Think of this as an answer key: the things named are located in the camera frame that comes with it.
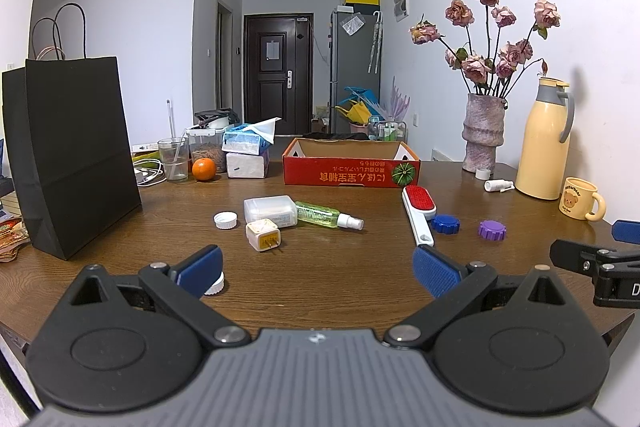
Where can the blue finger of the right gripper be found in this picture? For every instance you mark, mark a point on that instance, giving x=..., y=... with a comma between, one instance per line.
x=626, y=231

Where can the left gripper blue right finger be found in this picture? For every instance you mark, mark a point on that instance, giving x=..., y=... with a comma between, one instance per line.
x=434, y=271

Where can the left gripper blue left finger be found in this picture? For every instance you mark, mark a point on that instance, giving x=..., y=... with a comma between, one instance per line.
x=200, y=270

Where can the blue ridged cap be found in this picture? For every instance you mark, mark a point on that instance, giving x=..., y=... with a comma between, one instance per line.
x=446, y=224

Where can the red white lint brush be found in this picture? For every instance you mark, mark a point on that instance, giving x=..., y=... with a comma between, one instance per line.
x=420, y=209

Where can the white charger plug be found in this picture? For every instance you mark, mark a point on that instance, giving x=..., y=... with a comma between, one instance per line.
x=263, y=235

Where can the white translucent plastic box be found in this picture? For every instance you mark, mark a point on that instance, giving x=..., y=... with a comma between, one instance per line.
x=281, y=210

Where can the green spray bottle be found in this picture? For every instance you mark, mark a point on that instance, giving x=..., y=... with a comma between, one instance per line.
x=327, y=217

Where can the white bottle cap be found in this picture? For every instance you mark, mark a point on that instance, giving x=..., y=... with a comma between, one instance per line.
x=225, y=220
x=216, y=287

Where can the yellow bear mug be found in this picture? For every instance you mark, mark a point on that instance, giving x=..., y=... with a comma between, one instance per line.
x=580, y=200

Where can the purple ridged cap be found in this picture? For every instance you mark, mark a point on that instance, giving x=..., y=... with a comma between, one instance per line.
x=492, y=230

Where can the orange fruit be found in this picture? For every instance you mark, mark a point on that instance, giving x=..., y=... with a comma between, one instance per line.
x=204, y=169

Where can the white tape roll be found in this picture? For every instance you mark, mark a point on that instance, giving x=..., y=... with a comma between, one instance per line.
x=483, y=174

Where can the yellow thermos jug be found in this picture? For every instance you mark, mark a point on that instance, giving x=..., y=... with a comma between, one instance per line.
x=546, y=140

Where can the white purple tissue pack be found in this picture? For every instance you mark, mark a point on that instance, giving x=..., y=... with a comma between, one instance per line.
x=246, y=166

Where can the clear drinking glass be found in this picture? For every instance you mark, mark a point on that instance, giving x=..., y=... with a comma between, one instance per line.
x=174, y=155

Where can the clear food container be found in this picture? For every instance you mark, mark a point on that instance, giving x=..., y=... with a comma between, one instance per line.
x=207, y=143

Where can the blue tissue pack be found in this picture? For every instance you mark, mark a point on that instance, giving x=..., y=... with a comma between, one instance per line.
x=250, y=139

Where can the pink textured vase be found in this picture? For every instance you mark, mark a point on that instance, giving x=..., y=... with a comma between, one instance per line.
x=483, y=129

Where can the black headset on container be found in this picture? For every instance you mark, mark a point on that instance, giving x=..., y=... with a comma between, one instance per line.
x=218, y=118

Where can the red cardboard box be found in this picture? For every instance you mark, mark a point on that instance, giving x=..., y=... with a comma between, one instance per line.
x=380, y=164

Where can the black bag on chair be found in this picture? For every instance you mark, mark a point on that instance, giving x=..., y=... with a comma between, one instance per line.
x=328, y=136

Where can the blue yellow bags pile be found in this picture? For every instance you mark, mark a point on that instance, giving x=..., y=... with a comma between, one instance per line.
x=360, y=105

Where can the dried pink roses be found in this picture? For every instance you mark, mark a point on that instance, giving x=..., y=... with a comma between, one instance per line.
x=500, y=68

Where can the black paper bag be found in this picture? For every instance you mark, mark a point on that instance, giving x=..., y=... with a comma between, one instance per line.
x=69, y=151

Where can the dark entrance door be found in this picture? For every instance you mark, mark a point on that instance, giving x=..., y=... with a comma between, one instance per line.
x=278, y=70

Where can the grey refrigerator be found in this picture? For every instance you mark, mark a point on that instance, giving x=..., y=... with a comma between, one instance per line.
x=352, y=36

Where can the white charger with cables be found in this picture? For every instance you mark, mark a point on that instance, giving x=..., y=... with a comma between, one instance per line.
x=149, y=172

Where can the wire trolley with bottles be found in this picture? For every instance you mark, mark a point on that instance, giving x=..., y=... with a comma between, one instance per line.
x=380, y=129

